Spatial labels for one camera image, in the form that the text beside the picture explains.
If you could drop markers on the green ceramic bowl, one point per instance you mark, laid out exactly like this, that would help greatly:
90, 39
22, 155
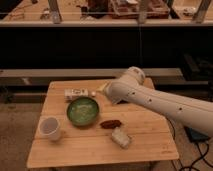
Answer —
83, 111

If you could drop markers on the translucent plastic cup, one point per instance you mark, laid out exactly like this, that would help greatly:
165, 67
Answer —
50, 128

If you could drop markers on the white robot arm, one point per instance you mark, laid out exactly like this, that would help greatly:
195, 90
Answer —
194, 113

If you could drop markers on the brown oblong food item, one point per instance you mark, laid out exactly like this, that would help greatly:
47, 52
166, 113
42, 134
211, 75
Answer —
110, 124

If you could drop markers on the wooden folding table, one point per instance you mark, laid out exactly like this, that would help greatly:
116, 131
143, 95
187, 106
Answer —
149, 132

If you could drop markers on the white crumpled packet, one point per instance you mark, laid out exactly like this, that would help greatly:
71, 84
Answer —
121, 138

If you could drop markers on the black power box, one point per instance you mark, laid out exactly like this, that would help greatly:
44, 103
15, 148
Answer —
195, 136

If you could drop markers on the long wooden workbench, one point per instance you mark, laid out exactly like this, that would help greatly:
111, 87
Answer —
105, 13

